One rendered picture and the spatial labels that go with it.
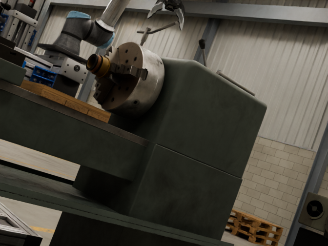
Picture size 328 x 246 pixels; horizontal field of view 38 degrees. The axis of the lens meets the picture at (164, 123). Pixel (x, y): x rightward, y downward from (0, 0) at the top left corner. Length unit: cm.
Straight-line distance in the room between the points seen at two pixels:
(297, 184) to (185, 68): 1062
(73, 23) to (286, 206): 1041
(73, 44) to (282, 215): 1041
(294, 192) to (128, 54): 1066
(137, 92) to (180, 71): 21
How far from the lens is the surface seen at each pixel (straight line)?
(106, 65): 199
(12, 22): 258
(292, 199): 1250
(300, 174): 1253
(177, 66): 206
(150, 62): 200
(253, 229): 943
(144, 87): 197
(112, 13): 263
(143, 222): 193
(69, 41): 259
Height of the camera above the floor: 80
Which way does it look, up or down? 5 degrees up
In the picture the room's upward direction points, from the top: 21 degrees clockwise
